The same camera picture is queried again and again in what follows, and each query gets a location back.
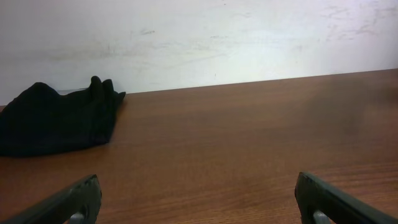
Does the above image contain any black folded garment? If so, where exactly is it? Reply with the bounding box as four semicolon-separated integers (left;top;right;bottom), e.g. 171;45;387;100
1;76;126;157

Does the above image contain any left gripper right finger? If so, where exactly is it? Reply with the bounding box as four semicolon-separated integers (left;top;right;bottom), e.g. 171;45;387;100
295;172;397;224

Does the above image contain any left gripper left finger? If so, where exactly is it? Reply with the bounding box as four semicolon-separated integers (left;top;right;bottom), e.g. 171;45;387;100
3;174;102;224

